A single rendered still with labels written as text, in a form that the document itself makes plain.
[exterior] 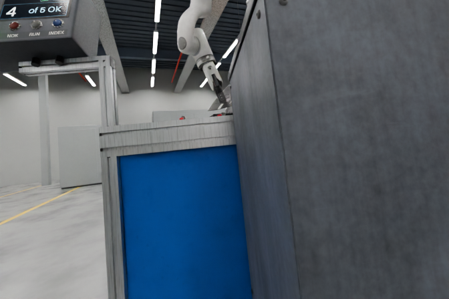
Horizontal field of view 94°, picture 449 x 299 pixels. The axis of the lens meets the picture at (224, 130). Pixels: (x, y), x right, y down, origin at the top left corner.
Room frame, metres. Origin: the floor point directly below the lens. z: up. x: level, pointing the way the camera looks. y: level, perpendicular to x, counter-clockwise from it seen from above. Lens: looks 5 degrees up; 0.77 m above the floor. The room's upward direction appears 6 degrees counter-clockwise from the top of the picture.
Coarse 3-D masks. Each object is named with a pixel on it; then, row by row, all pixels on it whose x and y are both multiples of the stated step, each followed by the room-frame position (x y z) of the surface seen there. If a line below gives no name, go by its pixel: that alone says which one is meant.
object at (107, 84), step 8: (104, 72) 0.56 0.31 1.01; (112, 72) 0.57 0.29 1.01; (104, 80) 0.55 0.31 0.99; (112, 80) 0.56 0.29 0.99; (104, 88) 0.55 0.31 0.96; (112, 88) 0.56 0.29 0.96; (104, 96) 0.55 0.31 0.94; (112, 96) 0.56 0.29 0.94; (104, 104) 0.55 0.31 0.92; (112, 104) 0.55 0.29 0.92; (104, 112) 0.55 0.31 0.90; (112, 112) 0.55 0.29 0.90; (104, 120) 0.55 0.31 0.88; (112, 120) 0.55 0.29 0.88
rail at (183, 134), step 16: (112, 128) 0.55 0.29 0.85; (128, 128) 0.55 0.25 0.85; (144, 128) 0.55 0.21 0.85; (160, 128) 0.56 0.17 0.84; (176, 128) 0.57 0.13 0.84; (192, 128) 0.56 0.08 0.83; (208, 128) 0.56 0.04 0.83; (224, 128) 0.57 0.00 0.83; (112, 144) 0.55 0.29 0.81; (128, 144) 0.55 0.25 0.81; (144, 144) 0.56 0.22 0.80; (160, 144) 0.56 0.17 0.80; (176, 144) 0.56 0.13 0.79; (192, 144) 0.56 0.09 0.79; (208, 144) 0.56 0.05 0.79; (224, 144) 0.57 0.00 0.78
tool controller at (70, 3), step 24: (0, 0) 0.51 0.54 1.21; (24, 0) 0.51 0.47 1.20; (48, 0) 0.51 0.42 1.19; (72, 0) 0.51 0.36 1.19; (0, 24) 0.49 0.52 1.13; (24, 24) 0.49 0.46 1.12; (48, 24) 0.49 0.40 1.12; (72, 24) 0.49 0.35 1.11; (96, 24) 0.60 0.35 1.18; (0, 48) 0.49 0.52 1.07; (24, 48) 0.50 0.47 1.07; (48, 48) 0.51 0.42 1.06; (72, 48) 0.51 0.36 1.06; (96, 48) 0.59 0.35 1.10
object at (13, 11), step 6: (6, 6) 0.50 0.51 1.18; (12, 6) 0.50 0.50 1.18; (18, 6) 0.50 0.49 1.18; (6, 12) 0.49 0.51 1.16; (12, 12) 0.50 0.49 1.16; (18, 12) 0.50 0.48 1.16; (0, 18) 0.49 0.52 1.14; (6, 18) 0.49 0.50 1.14; (12, 18) 0.49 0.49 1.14; (18, 18) 0.49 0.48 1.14
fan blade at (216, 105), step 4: (228, 88) 0.99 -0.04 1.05; (224, 92) 0.98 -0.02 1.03; (228, 92) 0.95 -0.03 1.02; (228, 96) 0.93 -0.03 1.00; (216, 100) 0.98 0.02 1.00; (228, 100) 0.90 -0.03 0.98; (212, 104) 0.98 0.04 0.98; (216, 104) 0.95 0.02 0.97; (220, 104) 0.92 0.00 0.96; (224, 104) 0.89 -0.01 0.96; (228, 104) 0.87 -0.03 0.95; (208, 108) 1.00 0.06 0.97; (212, 108) 0.95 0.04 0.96; (216, 108) 0.92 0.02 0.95; (220, 108) 0.89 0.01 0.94
